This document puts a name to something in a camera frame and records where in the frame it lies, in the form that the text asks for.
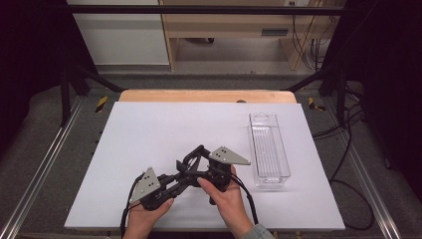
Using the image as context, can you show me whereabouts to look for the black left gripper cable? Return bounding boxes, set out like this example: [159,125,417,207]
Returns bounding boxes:
[119,171,147,239]

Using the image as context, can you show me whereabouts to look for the person's right hand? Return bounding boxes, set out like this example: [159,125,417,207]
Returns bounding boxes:
[196,164,249,230]

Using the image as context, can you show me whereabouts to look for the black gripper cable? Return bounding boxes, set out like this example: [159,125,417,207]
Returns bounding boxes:
[228,172,375,233]
[119,171,147,239]

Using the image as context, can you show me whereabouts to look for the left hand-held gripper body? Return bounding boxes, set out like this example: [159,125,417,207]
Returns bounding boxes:
[127,166,187,212]

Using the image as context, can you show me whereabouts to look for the white cabinet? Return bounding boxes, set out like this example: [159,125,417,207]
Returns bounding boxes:
[67,0,170,67]

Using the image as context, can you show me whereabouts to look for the white table mat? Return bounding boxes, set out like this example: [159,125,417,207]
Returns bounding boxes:
[64,101,346,233]

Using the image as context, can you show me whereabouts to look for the aluminium floor rail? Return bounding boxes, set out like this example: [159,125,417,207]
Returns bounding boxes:
[321,97,403,239]
[0,96,85,239]

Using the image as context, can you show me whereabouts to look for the black horizontal frame bar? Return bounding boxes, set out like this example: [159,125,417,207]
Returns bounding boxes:
[68,4,346,16]

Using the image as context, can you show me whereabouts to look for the light wooden desk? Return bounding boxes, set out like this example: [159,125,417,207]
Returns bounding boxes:
[158,0,346,72]

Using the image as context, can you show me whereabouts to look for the person's left hand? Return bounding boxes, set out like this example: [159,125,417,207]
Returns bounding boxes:
[126,197,175,230]

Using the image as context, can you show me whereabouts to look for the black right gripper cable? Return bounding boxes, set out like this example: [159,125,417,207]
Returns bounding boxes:
[228,172,375,233]

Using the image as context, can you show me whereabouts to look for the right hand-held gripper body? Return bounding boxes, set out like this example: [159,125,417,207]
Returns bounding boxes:
[198,145,252,205]

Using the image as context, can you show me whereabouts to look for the hanging desk cables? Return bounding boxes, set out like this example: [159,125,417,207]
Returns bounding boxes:
[290,14,333,72]

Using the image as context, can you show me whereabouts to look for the black floor cables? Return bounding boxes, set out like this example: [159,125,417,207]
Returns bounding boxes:
[312,82,366,182]

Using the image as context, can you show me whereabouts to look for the black frame strut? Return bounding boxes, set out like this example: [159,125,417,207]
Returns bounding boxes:
[281,63,348,125]
[59,61,125,127]

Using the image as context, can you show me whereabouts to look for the clear plastic bin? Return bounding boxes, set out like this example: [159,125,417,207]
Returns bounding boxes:
[247,112,292,190]

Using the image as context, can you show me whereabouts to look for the black curtain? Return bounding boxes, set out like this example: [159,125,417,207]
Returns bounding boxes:
[0,0,100,157]
[321,0,422,195]

